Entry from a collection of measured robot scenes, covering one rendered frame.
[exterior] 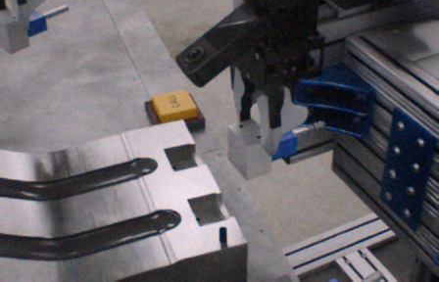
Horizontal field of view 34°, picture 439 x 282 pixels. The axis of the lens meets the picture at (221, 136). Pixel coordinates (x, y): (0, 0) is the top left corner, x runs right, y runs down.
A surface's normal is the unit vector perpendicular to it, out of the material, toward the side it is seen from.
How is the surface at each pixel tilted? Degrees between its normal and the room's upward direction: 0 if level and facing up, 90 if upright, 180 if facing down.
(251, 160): 90
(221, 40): 28
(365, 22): 90
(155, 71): 0
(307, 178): 0
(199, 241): 0
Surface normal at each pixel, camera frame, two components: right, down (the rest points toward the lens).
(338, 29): 0.45, 0.53
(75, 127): -0.01, -0.80
